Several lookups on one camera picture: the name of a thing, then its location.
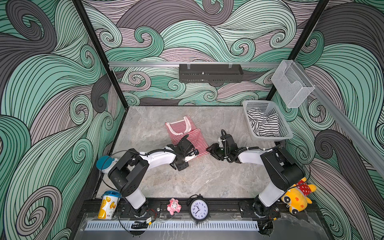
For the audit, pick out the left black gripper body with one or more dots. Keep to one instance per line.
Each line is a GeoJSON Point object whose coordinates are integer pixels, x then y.
{"type": "Point", "coordinates": [183, 165]}

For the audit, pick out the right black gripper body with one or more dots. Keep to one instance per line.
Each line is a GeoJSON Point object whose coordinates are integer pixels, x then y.
{"type": "Point", "coordinates": [219, 153]}

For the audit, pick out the red white striped tank top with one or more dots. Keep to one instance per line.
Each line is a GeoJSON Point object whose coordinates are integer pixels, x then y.
{"type": "Point", "coordinates": [178, 130]}

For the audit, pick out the black white striped tank top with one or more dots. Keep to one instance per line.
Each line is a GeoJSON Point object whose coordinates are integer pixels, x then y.
{"type": "Point", "coordinates": [263, 125]}

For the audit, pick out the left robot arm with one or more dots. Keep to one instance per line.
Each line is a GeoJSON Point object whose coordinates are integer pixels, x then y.
{"type": "Point", "coordinates": [127, 173]}

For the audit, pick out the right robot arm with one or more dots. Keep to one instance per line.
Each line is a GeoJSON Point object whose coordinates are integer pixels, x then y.
{"type": "Point", "coordinates": [282, 168]}

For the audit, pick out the pink plush toy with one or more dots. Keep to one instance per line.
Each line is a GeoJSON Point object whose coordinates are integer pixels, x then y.
{"type": "Point", "coordinates": [174, 206]}

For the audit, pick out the black alarm clock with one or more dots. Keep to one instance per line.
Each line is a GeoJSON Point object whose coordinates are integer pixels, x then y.
{"type": "Point", "coordinates": [199, 209]}

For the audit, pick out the grey plastic laundry basket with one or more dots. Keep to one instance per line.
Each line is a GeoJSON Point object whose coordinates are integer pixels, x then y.
{"type": "Point", "coordinates": [268, 108]}

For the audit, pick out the teal lid white mug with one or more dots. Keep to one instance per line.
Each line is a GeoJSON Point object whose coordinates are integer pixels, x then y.
{"type": "Point", "coordinates": [106, 163]}

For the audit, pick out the yellow drink cup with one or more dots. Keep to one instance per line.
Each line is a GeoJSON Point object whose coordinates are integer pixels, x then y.
{"type": "Point", "coordinates": [109, 204]}

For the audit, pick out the yellow plush toy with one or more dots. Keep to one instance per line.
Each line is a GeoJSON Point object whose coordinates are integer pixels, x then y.
{"type": "Point", "coordinates": [296, 198]}

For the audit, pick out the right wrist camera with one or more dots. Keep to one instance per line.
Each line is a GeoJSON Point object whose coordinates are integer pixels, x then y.
{"type": "Point", "coordinates": [228, 143]}

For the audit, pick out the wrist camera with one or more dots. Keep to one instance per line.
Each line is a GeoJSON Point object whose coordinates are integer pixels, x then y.
{"type": "Point", "coordinates": [186, 149]}
{"type": "Point", "coordinates": [228, 143]}

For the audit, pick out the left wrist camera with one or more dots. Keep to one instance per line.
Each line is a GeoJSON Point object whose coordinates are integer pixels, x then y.
{"type": "Point", "coordinates": [186, 149]}

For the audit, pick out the white slotted cable duct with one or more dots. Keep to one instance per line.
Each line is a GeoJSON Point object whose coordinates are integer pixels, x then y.
{"type": "Point", "coordinates": [175, 226]}

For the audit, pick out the black wall shelf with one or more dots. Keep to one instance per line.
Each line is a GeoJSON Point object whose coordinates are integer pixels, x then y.
{"type": "Point", "coordinates": [210, 73]}

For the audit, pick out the clear wall-mounted bin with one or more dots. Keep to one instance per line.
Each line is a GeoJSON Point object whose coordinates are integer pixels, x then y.
{"type": "Point", "coordinates": [292, 83]}

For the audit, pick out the aluminium rail right wall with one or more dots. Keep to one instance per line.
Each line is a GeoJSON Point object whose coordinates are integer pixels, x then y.
{"type": "Point", "coordinates": [356, 102]}

